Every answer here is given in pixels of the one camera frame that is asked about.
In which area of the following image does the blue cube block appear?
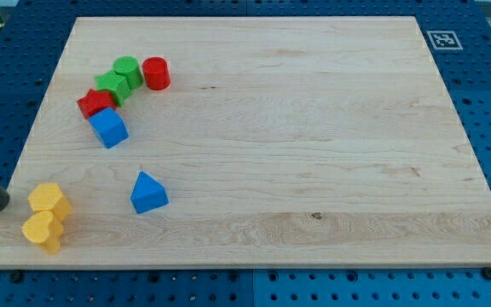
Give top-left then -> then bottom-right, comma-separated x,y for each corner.
88,107 -> 129,148

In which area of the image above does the red cylinder block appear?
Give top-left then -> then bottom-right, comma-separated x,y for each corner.
142,56 -> 170,90

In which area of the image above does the green cylinder block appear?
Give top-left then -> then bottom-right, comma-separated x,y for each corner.
113,55 -> 143,90

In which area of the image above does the red star block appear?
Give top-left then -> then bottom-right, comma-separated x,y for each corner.
77,89 -> 116,119

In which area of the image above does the white fiducial marker tag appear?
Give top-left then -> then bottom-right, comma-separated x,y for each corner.
427,30 -> 463,50

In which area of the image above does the green star block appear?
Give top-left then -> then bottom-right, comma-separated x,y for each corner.
95,70 -> 131,107

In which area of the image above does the yellow hexagon block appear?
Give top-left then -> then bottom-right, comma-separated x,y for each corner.
27,182 -> 72,222

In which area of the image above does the yellow heart block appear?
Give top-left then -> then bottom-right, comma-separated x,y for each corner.
21,211 -> 65,254

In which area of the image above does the light wooden board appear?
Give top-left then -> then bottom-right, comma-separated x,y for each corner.
0,16 -> 491,270

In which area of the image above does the blue triangle block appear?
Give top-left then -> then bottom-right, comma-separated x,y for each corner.
130,171 -> 169,214

